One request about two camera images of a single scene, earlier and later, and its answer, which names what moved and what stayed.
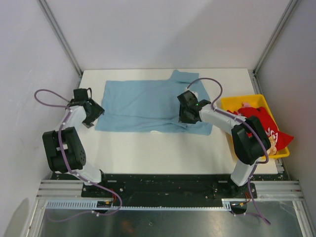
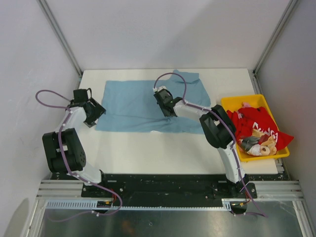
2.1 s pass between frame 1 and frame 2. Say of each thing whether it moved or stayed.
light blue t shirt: stayed
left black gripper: stayed
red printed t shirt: stayed
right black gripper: moved
